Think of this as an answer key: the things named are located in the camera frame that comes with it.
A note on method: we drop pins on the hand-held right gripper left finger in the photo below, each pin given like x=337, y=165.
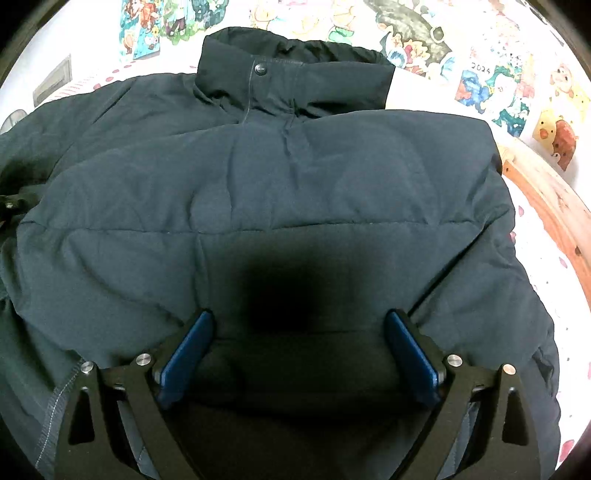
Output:
x=187, y=355

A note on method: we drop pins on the blue green calendar wall poster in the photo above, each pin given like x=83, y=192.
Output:
x=498, y=87

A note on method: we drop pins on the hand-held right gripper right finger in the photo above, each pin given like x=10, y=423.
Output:
x=413, y=355

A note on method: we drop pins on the wooden bed frame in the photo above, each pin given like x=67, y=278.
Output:
x=554, y=203

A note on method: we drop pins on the blue cartoon wall poster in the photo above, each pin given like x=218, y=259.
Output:
x=141, y=27

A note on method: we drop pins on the dark green cartoon wall poster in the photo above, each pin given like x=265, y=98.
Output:
x=411, y=32

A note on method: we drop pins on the grey round object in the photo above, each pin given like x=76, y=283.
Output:
x=13, y=122

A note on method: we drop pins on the grey wall socket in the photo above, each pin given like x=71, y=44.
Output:
x=53, y=81

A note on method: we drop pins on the pink fruit print bed sheet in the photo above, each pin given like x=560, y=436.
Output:
x=545, y=277

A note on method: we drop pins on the yellow cartoon wall poster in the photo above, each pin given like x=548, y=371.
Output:
x=304, y=18

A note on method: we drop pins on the yellow chick wall poster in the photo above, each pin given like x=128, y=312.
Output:
x=561, y=124

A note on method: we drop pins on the dark padded jacket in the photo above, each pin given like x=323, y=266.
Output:
x=286, y=194

